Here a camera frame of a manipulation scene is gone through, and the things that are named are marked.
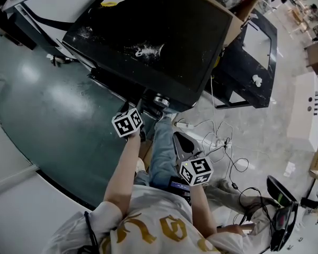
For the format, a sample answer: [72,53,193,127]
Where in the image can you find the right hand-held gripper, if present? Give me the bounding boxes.
[172,131,214,187]

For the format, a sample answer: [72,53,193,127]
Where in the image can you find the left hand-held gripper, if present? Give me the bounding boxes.
[111,101,147,142]

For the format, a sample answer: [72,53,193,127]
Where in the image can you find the person's right forearm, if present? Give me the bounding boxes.
[189,184,218,238]

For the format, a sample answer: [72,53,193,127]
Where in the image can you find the person's left forearm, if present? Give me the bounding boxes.
[103,133,142,217]

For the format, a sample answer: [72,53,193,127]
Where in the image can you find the black washing machine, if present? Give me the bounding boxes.
[61,0,234,115]

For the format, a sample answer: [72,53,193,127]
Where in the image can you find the white power strip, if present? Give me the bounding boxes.
[173,121,195,129]
[214,139,233,149]

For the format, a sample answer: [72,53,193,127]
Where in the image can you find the person's blue jeans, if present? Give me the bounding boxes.
[134,107,192,193]

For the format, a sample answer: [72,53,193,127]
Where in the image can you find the wooden pallet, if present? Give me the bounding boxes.
[138,139,157,172]

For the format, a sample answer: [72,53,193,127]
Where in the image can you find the black box with blue screen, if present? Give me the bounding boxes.
[168,176,192,196]

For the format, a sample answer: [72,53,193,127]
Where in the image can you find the person's left white shoe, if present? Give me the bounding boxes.
[135,157,146,174]

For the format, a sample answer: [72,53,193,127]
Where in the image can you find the white shirt with gold print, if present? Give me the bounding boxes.
[43,184,245,254]

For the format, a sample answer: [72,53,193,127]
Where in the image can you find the white counter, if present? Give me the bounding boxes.
[287,71,318,152]

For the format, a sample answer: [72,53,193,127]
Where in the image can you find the white and black mobile robot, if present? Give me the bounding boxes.
[2,0,146,63]

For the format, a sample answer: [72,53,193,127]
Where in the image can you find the black cable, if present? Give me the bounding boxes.
[224,139,278,222]

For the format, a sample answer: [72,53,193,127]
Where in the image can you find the white cable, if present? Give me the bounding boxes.
[193,75,250,173]

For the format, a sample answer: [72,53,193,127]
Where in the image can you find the black table frame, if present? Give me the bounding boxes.
[205,8,278,110]

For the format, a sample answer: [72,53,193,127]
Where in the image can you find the black strap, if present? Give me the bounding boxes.
[83,210,100,254]

